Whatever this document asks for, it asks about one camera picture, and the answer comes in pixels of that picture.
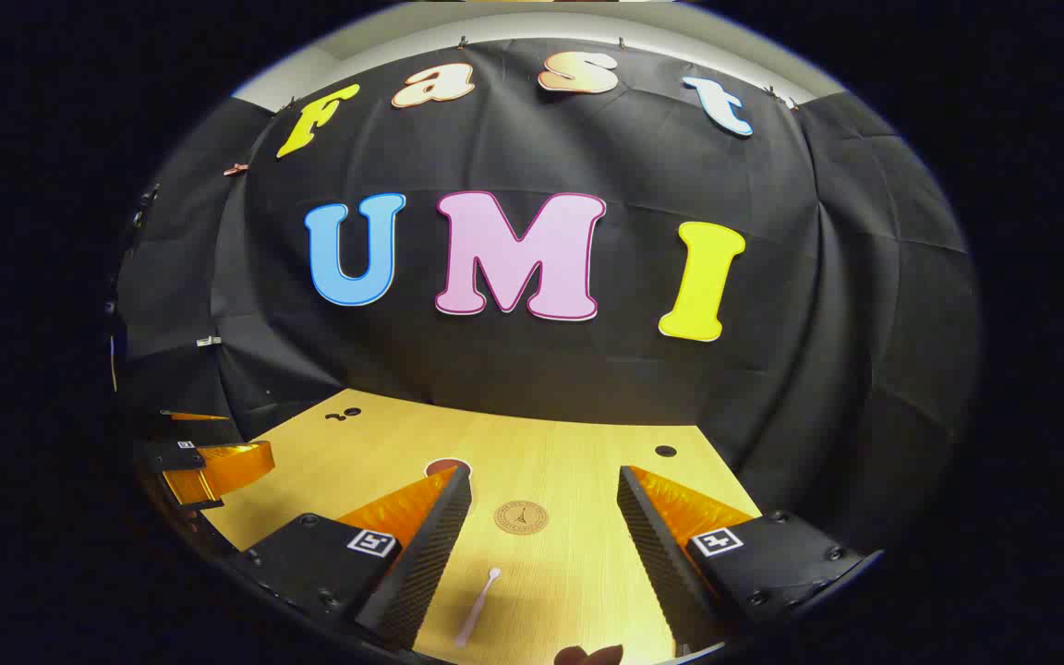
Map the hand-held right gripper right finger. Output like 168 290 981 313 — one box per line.
617 465 884 653

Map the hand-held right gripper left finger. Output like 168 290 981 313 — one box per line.
225 465 474 651

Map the pale pink toothbrush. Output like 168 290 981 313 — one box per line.
454 567 502 649

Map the round cork coaster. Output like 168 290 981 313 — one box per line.
493 500 550 536

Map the wooden desktop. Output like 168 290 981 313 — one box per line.
199 388 764 665

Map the black backdrop cloth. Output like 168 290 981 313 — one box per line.
112 37 981 555

